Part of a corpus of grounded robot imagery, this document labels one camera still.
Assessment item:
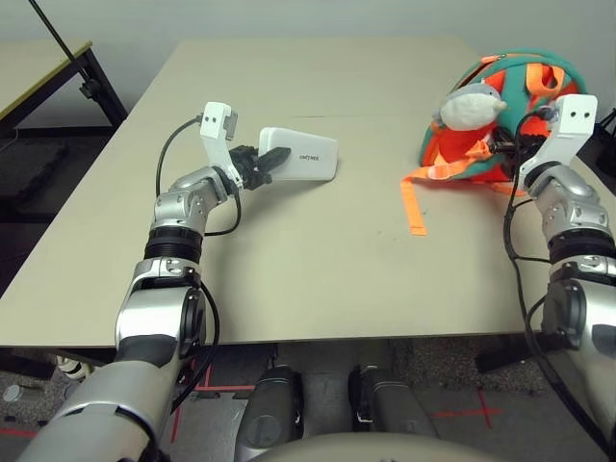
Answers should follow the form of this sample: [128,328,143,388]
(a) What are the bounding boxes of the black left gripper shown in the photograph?
[228,142,293,192]

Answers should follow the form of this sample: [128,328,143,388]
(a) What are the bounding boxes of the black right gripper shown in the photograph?
[488,130,548,158]

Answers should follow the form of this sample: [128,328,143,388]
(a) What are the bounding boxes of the white plastic pencil case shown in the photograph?
[257,126,339,183]

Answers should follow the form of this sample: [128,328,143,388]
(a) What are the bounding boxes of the orange and teal backpack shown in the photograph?
[400,47,591,238]

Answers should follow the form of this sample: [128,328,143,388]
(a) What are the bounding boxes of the grey white plush shark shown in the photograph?
[431,81,509,131]

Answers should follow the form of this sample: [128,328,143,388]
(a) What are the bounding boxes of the thin black pole with clamp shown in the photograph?
[28,0,102,100]

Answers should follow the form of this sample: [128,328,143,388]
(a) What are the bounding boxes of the dark grey robot left leg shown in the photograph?
[235,365,304,462]

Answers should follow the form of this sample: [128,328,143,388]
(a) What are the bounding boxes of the dark grey robot leg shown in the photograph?
[348,364,439,439]
[235,365,304,462]

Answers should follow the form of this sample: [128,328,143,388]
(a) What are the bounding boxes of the black framed side table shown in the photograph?
[0,39,129,141]

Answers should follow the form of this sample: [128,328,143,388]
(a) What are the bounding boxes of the dark grey robot right leg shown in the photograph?
[348,364,439,439]

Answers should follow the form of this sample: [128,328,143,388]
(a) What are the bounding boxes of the white striped floor object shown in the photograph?
[56,355,95,384]

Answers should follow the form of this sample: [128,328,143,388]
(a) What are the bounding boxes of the beige robot torso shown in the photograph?
[259,431,511,462]

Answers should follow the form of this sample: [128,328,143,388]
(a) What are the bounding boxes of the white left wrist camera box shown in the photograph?
[198,100,244,189]

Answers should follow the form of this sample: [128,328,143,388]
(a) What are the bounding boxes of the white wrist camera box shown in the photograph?
[198,100,244,189]
[519,93,600,177]

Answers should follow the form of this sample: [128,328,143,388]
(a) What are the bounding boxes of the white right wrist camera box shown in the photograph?
[519,93,600,177]

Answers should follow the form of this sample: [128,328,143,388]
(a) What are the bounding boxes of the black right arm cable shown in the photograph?
[502,108,612,456]

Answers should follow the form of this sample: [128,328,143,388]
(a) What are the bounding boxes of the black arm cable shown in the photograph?
[156,114,242,238]
[502,108,612,456]

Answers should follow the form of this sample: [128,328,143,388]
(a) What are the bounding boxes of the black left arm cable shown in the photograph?
[156,114,242,238]

